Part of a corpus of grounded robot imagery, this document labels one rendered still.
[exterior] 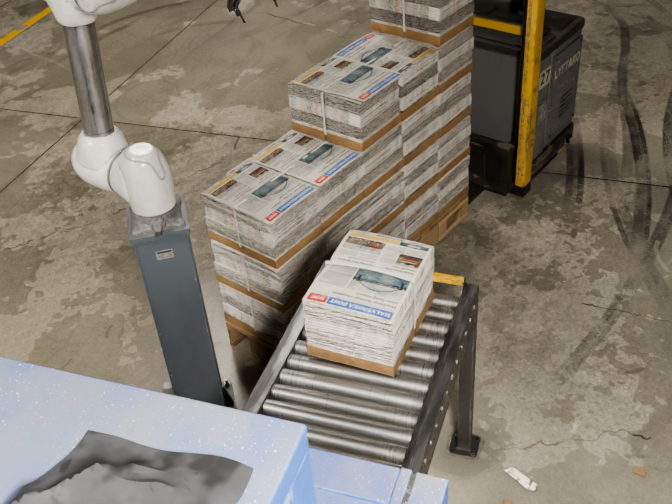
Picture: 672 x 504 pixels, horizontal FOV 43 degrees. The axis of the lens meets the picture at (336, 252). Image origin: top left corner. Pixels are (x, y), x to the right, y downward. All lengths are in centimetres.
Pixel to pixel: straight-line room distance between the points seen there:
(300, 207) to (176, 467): 221
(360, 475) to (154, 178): 166
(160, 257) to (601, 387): 187
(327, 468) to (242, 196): 206
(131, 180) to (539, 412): 185
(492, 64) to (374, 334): 240
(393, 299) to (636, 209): 247
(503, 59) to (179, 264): 223
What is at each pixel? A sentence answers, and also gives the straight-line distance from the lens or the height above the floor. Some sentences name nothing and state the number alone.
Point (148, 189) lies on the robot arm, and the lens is 284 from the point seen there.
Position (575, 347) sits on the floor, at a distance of 385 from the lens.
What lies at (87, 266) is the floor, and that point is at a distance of 458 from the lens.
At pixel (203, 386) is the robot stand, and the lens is 341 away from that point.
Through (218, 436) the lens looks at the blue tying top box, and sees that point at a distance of 120.
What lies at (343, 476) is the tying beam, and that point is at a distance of 139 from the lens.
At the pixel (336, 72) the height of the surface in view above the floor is 107.
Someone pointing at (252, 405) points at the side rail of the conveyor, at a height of 80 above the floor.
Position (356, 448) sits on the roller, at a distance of 240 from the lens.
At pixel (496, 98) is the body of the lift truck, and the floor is 48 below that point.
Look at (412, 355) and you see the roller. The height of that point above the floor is 79.
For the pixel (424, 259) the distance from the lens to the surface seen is 261.
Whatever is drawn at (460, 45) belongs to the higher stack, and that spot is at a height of 101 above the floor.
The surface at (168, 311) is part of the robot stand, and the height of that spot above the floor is 65.
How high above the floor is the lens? 265
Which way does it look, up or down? 38 degrees down
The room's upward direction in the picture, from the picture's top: 5 degrees counter-clockwise
